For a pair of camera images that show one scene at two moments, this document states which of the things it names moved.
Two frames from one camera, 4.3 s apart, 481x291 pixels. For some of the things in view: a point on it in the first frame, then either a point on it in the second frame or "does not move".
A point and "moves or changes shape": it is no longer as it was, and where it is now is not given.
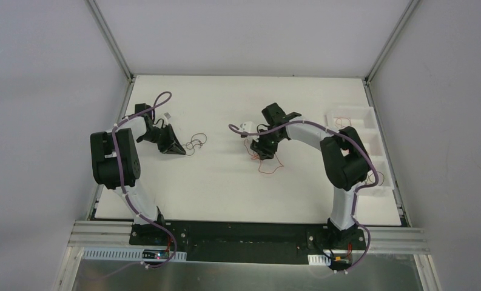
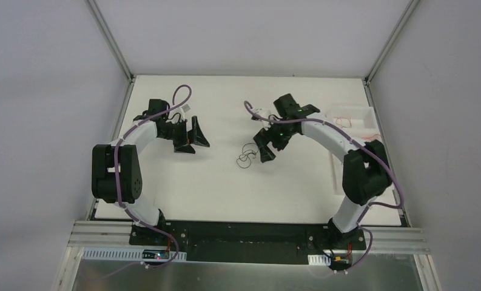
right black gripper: [264, 145] does not move
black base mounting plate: [250, 241] does not move
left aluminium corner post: [108, 36] does not move
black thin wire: [191, 142] moves or changes shape
